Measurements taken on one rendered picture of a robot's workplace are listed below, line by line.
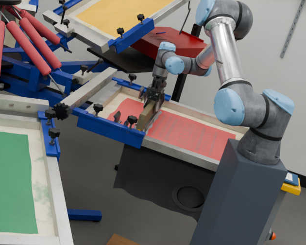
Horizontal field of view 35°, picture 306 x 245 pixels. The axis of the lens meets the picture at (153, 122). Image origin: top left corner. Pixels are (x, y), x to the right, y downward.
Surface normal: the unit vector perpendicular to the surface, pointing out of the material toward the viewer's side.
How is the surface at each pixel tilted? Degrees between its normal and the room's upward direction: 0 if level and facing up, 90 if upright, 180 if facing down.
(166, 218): 0
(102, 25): 32
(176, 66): 91
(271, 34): 90
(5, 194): 0
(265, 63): 90
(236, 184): 90
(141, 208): 0
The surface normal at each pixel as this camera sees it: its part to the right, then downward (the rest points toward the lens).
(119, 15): -0.14, -0.68
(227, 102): -0.90, 0.02
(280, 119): 0.30, 0.44
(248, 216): 0.06, 0.41
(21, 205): 0.26, -0.89
